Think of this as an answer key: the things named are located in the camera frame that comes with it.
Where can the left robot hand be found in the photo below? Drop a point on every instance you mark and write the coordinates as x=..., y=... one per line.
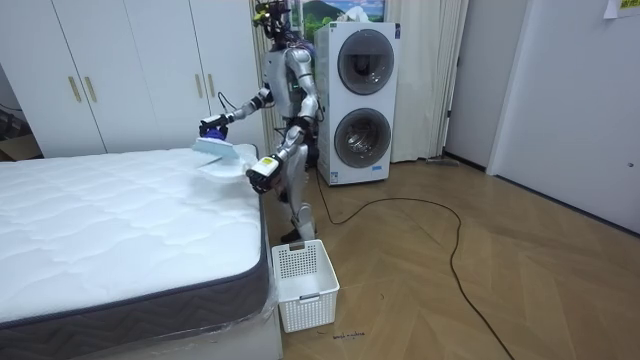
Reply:
x=262, y=172

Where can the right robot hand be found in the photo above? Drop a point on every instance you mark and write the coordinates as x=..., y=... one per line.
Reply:
x=214, y=125

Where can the purple cloth piece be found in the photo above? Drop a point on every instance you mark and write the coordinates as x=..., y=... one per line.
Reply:
x=215, y=134

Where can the light blue cloth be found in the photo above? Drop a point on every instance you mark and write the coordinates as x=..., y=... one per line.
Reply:
x=216, y=148

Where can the white garment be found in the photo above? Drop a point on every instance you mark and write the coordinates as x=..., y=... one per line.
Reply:
x=225, y=169

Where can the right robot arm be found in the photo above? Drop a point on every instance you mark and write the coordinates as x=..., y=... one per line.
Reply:
x=250, y=105

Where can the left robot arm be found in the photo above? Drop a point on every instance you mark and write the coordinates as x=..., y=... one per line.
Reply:
x=306, y=67

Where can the robot legs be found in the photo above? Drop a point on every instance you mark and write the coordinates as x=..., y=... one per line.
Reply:
x=300, y=170

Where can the cream curtain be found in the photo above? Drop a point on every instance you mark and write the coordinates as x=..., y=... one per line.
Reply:
x=425, y=80
x=260, y=60

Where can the robot body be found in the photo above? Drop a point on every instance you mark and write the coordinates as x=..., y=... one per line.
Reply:
x=280, y=75

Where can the white wardrobe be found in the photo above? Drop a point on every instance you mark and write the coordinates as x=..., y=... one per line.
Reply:
x=130, y=70

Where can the white washing machine tower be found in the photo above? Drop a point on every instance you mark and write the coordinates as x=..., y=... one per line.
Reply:
x=357, y=100

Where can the white plastic laundry basket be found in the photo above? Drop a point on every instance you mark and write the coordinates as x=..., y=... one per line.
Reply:
x=305, y=287

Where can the bed with white mattress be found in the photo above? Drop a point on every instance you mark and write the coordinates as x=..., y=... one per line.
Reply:
x=125, y=240

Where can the cardboard box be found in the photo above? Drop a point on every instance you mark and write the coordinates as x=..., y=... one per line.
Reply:
x=19, y=148

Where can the white door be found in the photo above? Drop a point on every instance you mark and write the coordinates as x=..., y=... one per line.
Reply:
x=575, y=110

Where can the landscape wall poster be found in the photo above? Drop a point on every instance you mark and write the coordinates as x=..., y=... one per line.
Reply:
x=340, y=11

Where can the paper sheet on wall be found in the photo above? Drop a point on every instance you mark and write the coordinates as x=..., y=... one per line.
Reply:
x=621, y=7

